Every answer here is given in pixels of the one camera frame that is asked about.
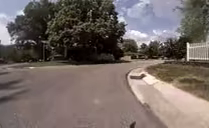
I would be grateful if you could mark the pale bush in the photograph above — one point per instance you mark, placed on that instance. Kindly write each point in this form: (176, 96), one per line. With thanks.
(105, 58)

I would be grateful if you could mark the pole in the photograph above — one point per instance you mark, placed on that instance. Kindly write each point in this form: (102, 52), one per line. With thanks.
(43, 51)

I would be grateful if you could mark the storm drain inlet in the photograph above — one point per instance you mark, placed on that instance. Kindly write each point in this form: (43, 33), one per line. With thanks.
(137, 76)

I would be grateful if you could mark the tall tree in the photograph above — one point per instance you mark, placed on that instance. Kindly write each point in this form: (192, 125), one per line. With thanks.
(198, 20)

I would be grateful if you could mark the low tan building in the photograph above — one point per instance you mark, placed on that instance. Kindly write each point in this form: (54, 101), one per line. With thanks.
(134, 55)

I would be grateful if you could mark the robot's own part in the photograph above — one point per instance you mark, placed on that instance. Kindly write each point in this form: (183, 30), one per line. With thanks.
(132, 125)

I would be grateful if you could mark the row of distant trees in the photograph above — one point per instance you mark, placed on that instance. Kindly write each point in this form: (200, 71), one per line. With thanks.
(8, 53)
(158, 48)

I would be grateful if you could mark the dark tree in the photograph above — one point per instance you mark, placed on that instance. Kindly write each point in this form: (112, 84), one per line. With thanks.
(32, 23)

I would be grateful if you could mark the grass lawn under trees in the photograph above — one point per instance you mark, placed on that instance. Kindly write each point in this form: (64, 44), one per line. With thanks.
(55, 63)

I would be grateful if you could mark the grass verge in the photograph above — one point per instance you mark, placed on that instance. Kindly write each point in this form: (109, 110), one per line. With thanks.
(188, 78)

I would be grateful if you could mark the large green tree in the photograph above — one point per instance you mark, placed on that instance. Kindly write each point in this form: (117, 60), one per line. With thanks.
(87, 26)

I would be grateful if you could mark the pale concrete kerb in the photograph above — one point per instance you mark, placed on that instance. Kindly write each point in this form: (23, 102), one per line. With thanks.
(165, 100)

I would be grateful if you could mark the white picket fence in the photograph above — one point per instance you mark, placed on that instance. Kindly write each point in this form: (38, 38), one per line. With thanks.
(201, 51)

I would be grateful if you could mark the grey asphalt road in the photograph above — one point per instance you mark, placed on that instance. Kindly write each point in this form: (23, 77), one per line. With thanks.
(75, 96)

